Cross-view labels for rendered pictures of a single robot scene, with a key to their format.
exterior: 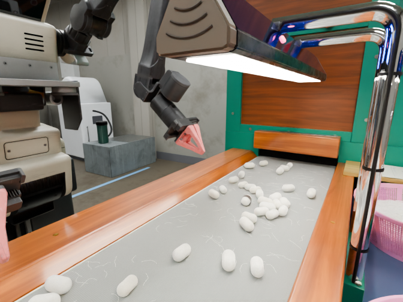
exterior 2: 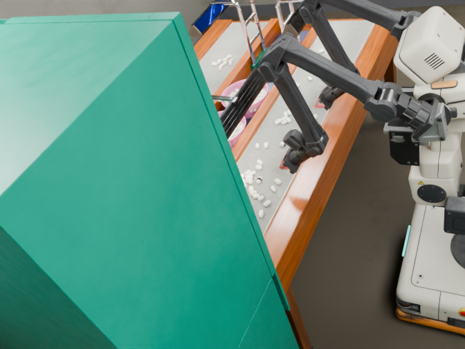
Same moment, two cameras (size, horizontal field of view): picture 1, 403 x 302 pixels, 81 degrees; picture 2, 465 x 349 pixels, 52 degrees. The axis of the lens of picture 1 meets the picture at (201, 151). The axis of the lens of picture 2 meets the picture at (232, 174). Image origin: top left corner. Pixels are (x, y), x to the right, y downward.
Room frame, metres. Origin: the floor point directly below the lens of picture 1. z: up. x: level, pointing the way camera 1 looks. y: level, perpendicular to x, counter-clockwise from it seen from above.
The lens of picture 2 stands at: (2.03, 0.01, 2.18)
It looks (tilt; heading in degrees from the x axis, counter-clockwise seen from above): 42 degrees down; 188
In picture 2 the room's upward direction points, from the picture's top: 21 degrees counter-clockwise
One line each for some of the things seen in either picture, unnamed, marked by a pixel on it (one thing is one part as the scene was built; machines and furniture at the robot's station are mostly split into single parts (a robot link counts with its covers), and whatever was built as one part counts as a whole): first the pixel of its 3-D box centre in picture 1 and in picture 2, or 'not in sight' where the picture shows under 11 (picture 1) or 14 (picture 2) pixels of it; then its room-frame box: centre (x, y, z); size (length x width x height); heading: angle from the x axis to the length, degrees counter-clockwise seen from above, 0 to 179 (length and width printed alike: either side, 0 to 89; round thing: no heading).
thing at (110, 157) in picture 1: (117, 138); not in sight; (3.27, 1.18, 0.39); 0.82 x 0.65 x 0.79; 150
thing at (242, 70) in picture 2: not in sight; (212, 112); (-0.12, -0.29, 0.71); 1.81 x 0.05 x 0.11; 147
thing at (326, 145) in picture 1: (294, 142); not in sight; (0.88, -0.35, 0.83); 0.30 x 0.06 x 0.07; 57
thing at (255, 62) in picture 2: not in sight; (240, 30); (-0.59, -0.02, 0.90); 0.20 x 0.19 x 0.45; 147
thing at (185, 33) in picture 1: (285, 55); (226, 118); (0.48, -0.16, 1.08); 0.62 x 0.08 x 0.07; 147
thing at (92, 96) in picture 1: (86, 118); not in sight; (3.80, 1.84, 0.63); 0.63 x 0.56 x 1.25; 60
